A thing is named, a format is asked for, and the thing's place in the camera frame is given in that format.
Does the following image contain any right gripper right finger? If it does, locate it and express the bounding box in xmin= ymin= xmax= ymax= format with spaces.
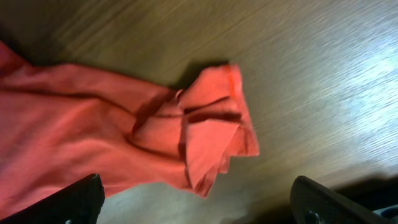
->
xmin=290 ymin=176 xmax=391 ymax=224

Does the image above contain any orange printed t-shirt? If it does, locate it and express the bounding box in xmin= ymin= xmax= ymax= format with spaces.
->
xmin=1 ymin=45 xmax=259 ymax=218

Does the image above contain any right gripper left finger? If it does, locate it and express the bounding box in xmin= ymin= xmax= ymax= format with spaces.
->
xmin=1 ymin=174 xmax=105 ymax=224

